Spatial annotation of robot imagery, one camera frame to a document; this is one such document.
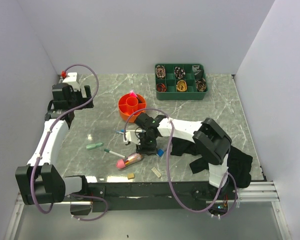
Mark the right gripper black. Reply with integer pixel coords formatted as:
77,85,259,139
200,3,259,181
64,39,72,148
134,132,158,157

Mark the orange round organizer container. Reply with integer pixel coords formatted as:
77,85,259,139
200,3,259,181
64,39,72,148
117,93,147,121

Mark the pink cap black highlighter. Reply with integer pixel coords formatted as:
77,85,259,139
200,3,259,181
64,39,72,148
129,93,146,104

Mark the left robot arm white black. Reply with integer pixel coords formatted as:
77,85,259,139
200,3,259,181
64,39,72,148
15,83,94,205

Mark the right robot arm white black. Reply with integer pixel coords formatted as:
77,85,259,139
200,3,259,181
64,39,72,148
134,112,232,199

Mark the blue white pen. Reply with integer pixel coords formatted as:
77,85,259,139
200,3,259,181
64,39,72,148
119,129,145,133

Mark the clear pencil case pink cap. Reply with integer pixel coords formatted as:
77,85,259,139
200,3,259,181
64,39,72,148
116,153,144,170

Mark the white eraser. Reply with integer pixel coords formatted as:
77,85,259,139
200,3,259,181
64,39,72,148
151,167,162,178

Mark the mint green correction tube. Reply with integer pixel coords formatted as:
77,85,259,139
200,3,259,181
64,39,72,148
85,142,104,150

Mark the green cap white pen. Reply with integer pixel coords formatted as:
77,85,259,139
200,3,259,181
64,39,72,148
104,148,126,159

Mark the small tan eraser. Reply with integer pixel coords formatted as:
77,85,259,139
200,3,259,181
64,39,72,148
127,173,135,180

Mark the green compartment tray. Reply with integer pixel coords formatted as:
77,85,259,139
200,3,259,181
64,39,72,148
154,63,209,101

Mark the black base beam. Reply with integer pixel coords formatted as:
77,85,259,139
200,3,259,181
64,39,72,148
59,181,238,213

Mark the black cloth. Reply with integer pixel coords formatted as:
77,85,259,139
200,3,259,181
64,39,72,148
170,137,253,188

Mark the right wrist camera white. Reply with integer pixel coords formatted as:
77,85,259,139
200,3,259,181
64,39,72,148
122,132,141,145

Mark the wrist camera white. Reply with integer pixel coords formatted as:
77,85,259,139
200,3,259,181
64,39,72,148
59,72,80,92
122,132,141,145

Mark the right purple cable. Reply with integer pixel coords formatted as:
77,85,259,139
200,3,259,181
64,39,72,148
123,107,240,218

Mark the purple cable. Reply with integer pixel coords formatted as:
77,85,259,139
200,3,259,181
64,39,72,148
30,63,108,222
123,107,240,218

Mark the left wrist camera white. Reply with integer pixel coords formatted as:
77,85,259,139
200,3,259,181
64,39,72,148
59,72,80,92

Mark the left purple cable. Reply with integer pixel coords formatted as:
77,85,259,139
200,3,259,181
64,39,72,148
30,63,108,222

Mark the aluminium rail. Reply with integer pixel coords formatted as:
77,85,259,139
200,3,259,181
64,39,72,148
16,182,281,205

